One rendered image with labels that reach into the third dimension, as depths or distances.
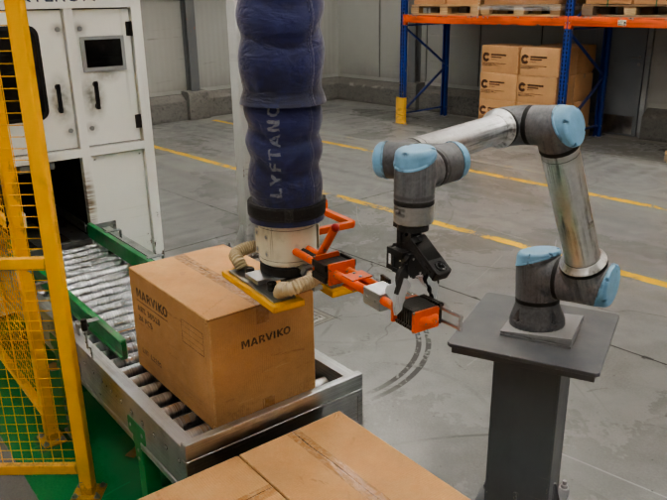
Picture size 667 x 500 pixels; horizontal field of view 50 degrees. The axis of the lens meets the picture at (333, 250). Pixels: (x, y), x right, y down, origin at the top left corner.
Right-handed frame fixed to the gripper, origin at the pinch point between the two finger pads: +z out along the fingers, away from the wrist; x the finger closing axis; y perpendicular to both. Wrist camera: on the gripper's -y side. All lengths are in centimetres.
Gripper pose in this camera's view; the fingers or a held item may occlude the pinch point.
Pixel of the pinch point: (416, 309)
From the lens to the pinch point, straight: 166.8
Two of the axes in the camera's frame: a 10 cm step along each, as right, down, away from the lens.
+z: 0.1, 9.4, 3.3
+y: -5.3, -2.7, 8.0
